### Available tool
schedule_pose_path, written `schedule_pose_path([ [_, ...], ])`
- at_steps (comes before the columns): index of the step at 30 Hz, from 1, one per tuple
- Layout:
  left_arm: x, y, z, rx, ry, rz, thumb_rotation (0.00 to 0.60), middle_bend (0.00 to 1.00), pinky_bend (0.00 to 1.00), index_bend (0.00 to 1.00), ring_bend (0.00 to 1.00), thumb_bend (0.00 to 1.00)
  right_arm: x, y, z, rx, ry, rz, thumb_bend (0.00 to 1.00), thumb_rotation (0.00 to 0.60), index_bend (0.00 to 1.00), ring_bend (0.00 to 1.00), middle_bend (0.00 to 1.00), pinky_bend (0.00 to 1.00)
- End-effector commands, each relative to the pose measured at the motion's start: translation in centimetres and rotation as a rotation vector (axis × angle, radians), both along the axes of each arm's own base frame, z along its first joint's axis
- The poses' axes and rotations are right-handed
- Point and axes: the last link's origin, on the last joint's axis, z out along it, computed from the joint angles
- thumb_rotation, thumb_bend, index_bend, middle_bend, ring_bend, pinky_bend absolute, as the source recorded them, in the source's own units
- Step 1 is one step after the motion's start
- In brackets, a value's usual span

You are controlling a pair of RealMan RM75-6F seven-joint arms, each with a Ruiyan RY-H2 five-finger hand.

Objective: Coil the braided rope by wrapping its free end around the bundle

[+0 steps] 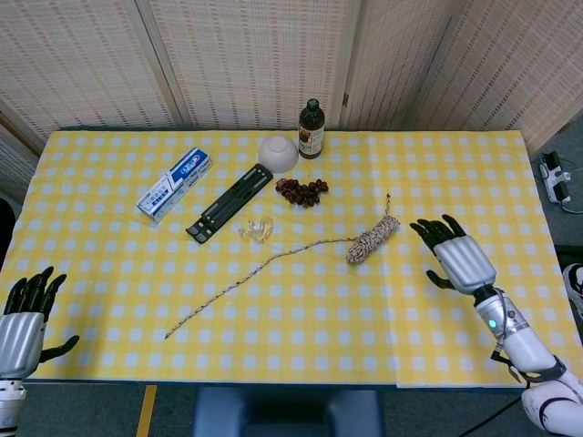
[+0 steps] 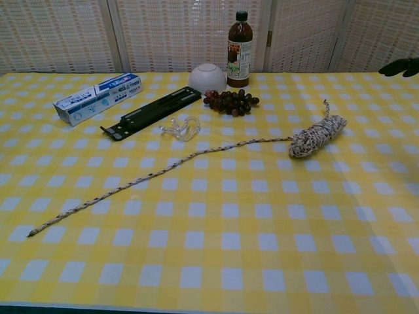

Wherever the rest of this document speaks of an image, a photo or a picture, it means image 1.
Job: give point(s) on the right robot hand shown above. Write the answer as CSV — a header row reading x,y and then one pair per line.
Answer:
x,y
464,264

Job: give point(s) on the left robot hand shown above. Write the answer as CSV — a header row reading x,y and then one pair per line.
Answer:
x,y
20,341

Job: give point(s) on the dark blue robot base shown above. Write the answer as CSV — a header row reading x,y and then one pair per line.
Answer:
x,y
287,414

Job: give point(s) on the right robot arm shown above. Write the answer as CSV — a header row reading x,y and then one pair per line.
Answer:
x,y
524,346

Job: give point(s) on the white black sneaker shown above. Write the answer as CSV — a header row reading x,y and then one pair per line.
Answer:
x,y
575,287

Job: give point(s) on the white power strip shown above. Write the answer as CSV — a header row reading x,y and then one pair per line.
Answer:
x,y
552,179

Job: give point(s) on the black power plug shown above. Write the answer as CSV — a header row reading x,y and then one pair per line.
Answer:
x,y
553,159
564,191

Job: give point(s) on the yellow checkered tablecloth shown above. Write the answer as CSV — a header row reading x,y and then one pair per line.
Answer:
x,y
319,318

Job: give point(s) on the red grape bunch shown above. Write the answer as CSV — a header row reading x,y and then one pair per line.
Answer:
x,y
300,191

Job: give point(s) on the dark vinegar bottle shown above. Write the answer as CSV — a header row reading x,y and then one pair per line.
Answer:
x,y
311,132

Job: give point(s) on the white upturned bowl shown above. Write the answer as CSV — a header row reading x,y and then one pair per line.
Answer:
x,y
278,155

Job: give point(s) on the clear plastic hook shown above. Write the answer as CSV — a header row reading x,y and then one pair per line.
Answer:
x,y
248,233

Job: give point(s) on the blue white toothpaste box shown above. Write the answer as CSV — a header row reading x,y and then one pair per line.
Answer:
x,y
175,182

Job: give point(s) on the woven bamboo folding screen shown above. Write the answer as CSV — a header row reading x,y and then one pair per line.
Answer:
x,y
250,59

